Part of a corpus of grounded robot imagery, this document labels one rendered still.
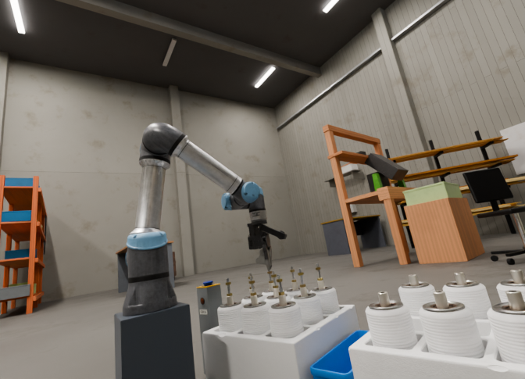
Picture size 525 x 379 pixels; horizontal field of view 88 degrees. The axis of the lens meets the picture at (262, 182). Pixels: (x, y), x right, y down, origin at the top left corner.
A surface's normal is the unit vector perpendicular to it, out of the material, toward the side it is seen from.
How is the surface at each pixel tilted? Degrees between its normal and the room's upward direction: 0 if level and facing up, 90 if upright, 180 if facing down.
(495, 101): 90
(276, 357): 90
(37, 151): 90
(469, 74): 90
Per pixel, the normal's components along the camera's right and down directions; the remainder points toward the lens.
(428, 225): -0.77, -0.04
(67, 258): 0.53, -0.28
